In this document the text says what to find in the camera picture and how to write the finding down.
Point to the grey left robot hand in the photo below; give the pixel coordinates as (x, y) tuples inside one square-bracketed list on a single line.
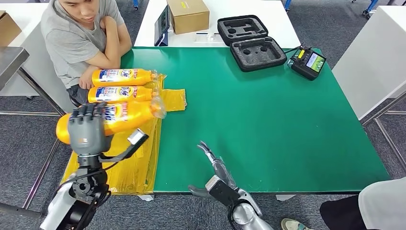
[(85, 135)]

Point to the person's left hand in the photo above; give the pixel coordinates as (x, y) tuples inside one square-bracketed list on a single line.
[(86, 79)]

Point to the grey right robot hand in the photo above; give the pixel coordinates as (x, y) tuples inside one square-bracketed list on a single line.
[(222, 171)]

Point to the orange bottle with clear cap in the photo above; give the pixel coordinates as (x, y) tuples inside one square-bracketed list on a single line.
[(136, 116), (108, 99), (142, 78)]

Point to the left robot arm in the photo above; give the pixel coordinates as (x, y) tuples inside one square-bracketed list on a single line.
[(79, 196)]

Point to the person's right forearm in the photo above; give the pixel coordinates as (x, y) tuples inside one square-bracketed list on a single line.
[(111, 41)]

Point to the person's left forearm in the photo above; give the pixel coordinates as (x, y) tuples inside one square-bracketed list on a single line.
[(109, 62)]

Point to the black stool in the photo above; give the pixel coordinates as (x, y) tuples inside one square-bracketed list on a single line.
[(73, 101)]

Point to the person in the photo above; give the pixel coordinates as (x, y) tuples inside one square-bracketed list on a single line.
[(383, 203), (69, 44)]

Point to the yellow taped sheet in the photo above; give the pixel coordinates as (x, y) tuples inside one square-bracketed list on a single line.
[(136, 165)]

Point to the steel table with metal legs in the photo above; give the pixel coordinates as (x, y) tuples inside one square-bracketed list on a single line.
[(11, 58)]

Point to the black tablet on stand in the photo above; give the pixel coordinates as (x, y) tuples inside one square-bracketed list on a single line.
[(161, 26)]

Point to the plain cardboard box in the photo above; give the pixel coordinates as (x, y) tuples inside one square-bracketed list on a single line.
[(7, 30)]

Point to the black foam-lined case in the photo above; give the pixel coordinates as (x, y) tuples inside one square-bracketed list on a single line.
[(253, 58)]

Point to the cardboard box with yellow label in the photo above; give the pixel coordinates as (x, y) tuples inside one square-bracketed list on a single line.
[(187, 17)]

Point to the small white object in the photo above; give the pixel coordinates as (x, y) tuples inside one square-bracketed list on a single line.
[(209, 36)]

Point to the black remote controller with screen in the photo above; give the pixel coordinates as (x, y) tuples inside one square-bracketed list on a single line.
[(304, 66)]

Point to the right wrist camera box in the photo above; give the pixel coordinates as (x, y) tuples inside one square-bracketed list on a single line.
[(222, 192)]

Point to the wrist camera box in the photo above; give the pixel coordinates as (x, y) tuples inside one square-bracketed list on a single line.
[(138, 136), (222, 192)]

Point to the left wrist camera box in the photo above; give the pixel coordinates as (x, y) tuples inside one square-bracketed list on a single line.
[(138, 136)]

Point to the blue metal cart frame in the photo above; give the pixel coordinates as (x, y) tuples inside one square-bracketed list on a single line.
[(374, 3), (136, 3)]

